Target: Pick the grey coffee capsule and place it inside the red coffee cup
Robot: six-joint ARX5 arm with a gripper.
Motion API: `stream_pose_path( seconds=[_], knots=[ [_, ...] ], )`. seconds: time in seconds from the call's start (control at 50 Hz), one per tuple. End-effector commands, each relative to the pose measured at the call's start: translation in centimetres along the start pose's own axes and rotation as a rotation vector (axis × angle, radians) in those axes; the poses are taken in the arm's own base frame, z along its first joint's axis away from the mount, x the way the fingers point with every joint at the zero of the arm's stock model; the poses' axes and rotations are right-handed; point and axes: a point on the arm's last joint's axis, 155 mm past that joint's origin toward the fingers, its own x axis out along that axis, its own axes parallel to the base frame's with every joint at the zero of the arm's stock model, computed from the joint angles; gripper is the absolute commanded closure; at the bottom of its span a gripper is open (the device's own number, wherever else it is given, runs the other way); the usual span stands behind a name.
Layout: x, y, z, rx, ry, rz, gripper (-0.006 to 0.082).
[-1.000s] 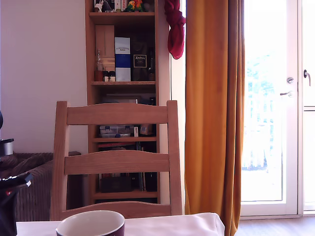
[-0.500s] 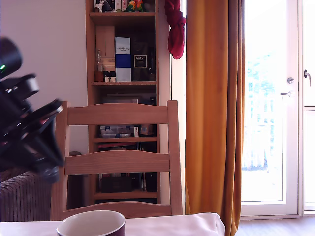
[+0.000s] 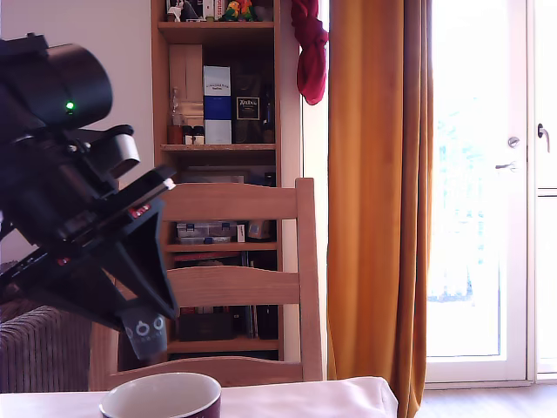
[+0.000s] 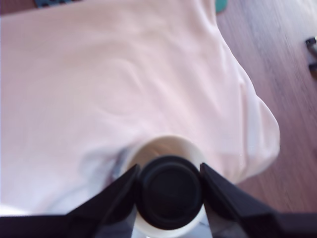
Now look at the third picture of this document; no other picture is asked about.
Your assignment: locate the light wooden chair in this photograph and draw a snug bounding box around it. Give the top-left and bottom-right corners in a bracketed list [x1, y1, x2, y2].
[89, 177, 324, 391]

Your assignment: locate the wooden bookshelf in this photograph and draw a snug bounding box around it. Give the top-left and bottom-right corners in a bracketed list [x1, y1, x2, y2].
[150, 0, 284, 362]

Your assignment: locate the dark red hanging cloth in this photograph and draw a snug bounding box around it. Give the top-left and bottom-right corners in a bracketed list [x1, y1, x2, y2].
[290, 0, 330, 106]

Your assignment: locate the row of thin magazines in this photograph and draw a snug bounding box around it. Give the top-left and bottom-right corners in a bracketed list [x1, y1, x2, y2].
[237, 304, 258, 340]

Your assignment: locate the dark printed box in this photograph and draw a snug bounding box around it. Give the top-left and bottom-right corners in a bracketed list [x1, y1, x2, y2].
[232, 73, 265, 144]

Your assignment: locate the clear plastic organiser box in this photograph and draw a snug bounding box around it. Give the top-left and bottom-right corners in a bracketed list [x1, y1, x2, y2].
[178, 236, 232, 245]
[176, 220, 238, 239]

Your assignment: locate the white and blue box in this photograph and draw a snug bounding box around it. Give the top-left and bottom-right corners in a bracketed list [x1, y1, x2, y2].
[203, 64, 233, 145]

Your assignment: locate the black box gold print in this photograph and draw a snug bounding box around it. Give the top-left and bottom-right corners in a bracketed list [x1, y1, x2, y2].
[178, 313, 236, 341]

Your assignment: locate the white window frame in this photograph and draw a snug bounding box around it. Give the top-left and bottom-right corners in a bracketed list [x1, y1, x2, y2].
[528, 0, 557, 380]

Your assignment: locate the black speaker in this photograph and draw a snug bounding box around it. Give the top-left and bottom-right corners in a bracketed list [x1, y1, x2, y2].
[257, 304, 279, 340]

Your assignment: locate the black and white box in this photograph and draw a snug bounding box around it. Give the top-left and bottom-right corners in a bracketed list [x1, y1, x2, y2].
[166, 0, 205, 22]

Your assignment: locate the red coffee cup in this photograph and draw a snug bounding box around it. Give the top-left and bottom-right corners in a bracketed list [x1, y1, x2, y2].
[98, 372, 223, 418]

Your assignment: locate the clear glass bottle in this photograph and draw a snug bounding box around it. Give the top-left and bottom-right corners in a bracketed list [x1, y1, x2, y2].
[168, 86, 183, 127]

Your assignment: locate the white tablecloth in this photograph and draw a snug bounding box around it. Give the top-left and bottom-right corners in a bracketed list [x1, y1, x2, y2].
[0, 376, 399, 418]

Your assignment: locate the white glazed door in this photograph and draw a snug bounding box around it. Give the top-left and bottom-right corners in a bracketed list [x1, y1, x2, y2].
[425, 0, 533, 384]

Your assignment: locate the pale grey camera box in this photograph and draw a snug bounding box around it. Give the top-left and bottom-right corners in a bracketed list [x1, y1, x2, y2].
[60, 125, 143, 186]

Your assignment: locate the mustard yellow curtain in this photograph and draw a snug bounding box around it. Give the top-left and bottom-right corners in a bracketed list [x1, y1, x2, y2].
[326, 0, 435, 418]

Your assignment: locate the dark glass bottle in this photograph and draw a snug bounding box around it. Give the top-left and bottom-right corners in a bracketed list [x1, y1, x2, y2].
[260, 84, 276, 144]

